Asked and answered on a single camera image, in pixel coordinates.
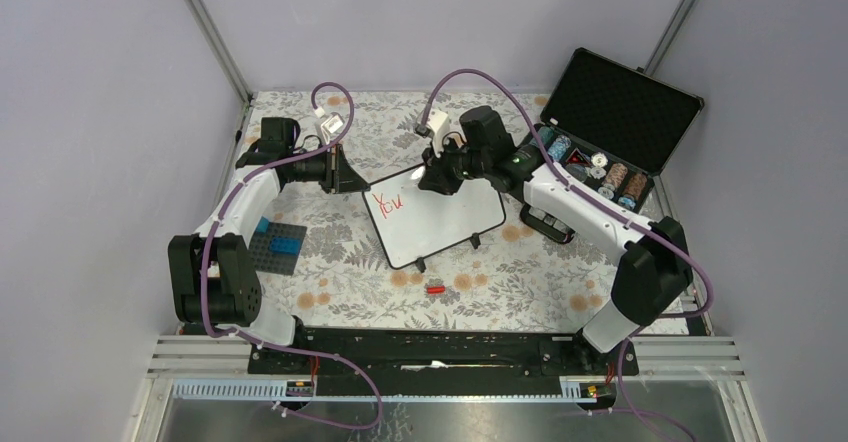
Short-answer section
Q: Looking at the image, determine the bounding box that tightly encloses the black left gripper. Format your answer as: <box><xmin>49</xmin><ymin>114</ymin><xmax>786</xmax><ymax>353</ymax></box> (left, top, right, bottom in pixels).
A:
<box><xmin>288</xmin><ymin>140</ymin><xmax>371</xmax><ymax>194</ymax></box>

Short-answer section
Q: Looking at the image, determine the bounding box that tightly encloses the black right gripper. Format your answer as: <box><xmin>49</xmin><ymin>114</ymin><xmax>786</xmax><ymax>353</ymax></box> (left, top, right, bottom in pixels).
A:
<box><xmin>419</xmin><ymin>135</ymin><xmax>490</xmax><ymax>196</ymax></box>

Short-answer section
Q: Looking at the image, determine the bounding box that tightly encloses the small white whiteboard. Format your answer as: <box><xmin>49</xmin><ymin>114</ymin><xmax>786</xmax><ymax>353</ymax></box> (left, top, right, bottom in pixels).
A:
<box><xmin>362</xmin><ymin>164</ymin><xmax>506</xmax><ymax>270</ymax></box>

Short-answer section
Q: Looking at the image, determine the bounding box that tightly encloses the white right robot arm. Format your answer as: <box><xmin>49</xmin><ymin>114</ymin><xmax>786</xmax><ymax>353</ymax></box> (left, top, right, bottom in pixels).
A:
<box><xmin>415</xmin><ymin>105</ymin><xmax>694</xmax><ymax>374</ymax></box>

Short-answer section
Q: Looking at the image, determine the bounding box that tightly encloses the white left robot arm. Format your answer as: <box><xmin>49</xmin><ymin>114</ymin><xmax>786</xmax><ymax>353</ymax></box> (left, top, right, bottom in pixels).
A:
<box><xmin>167</xmin><ymin>113</ymin><xmax>369</xmax><ymax>373</ymax></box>

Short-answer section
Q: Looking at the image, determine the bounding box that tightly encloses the floral patterned table mat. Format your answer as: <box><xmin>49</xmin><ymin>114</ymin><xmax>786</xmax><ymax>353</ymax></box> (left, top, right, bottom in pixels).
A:
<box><xmin>243</xmin><ymin>90</ymin><xmax>616</xmax><ymax>333</ymax></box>

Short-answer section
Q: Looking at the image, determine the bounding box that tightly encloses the teal poker chip stack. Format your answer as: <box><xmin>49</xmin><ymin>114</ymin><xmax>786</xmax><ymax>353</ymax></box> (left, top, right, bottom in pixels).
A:
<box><xmin>532</xmin><ymin>126</ymin><xmax>556</xmax><ymax>149</ymax></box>

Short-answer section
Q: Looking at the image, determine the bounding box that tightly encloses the blue poker chip stack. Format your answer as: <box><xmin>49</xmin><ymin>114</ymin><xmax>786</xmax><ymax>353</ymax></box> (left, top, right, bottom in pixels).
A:
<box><xmin>547</xmin><ymin>135</ymin><xmax>571</xmax><ymax>162</ymax></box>

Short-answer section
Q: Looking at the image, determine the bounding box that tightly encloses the light blue lego brick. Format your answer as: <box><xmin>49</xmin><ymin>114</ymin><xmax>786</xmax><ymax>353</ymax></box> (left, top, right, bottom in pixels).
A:
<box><xmin>255</xmin><ymin>217</ymin><xmax>270</xmax><ymax>234</ymax></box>

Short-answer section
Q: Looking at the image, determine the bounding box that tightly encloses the black poker chip case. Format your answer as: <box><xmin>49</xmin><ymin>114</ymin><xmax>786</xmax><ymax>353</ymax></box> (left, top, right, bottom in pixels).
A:
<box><xmin>536</xmin><ymin>48</ymin><xmax>705</xmax><ymax>212</ymax></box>

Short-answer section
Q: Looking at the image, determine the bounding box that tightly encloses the pink poker chip stack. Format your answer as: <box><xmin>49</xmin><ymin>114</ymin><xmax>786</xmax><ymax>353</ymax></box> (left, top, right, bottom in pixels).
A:
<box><xmin>597</xmin><ymin>163</ymin><xmax>629</xmax><ymax>200</ymax></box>

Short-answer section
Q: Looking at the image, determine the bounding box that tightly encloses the brown poker chip stack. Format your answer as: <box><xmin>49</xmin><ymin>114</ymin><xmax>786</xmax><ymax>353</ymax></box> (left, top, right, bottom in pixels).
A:
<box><xmin>617</xmin><ymin>173</ymin><xmax>649</xmax><ymax>212</ymax></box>

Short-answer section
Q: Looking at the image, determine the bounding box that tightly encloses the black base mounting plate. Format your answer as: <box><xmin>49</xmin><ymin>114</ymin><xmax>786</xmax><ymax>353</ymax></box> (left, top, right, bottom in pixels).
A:
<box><xmin>247</xmin><ymin>327</ymin><xmax>639</xmax><ymax>397</ymax></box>

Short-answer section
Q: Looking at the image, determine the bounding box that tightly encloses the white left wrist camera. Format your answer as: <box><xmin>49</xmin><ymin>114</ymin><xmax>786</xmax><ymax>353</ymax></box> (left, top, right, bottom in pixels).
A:
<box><xmin>316</xmin><ymin>112</ymin><xmax>346</xmax><ymax>145</ymax></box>

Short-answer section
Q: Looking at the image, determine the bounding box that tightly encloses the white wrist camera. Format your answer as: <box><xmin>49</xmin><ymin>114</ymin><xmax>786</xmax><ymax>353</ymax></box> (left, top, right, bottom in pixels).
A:
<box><xmin>414</xmin><ymin>109</ymin><xmax>450</xmax><ymax>158</ymax></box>
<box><xmin>316</xmin><ymin>112</ymin><xmax>346</xmax><ymax>145</ymax></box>

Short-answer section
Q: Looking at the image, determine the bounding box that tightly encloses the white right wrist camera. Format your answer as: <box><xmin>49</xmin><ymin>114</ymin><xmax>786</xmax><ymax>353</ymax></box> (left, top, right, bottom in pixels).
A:
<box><xmin>414</xmin><ymin>109</ymin><xmax>450</xmax><ymax>158</ymax></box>

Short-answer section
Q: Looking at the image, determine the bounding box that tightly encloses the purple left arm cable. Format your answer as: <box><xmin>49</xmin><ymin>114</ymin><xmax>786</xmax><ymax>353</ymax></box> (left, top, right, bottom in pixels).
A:
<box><xmin>198</xmin><ymin>81</ymin><xmax>386</xmax><ymax>434</ymax></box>

